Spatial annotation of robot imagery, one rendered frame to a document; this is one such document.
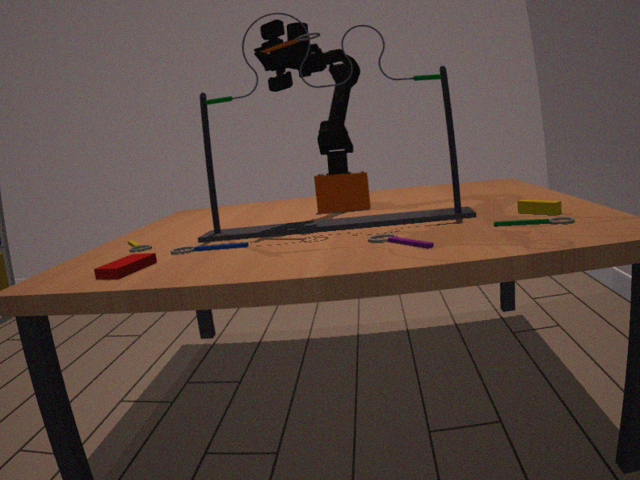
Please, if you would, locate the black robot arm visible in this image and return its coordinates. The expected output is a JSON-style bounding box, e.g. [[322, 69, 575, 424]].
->
[[287, 23, 360, 175]]

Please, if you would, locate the grey ring with yellow handle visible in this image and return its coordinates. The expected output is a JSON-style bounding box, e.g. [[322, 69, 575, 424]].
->
[[128, 240, 152, 252]]

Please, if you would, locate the blue handle with grey ring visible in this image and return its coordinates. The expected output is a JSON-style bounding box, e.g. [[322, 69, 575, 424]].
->
[[171, 242, 249, 255]]

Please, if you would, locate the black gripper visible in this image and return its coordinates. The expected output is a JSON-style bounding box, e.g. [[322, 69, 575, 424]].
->
[[254, 19, 299, 92]]

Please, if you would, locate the grey ring with purple handle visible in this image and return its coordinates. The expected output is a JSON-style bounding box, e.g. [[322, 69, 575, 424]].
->
[[368, 234, 434, 248]]

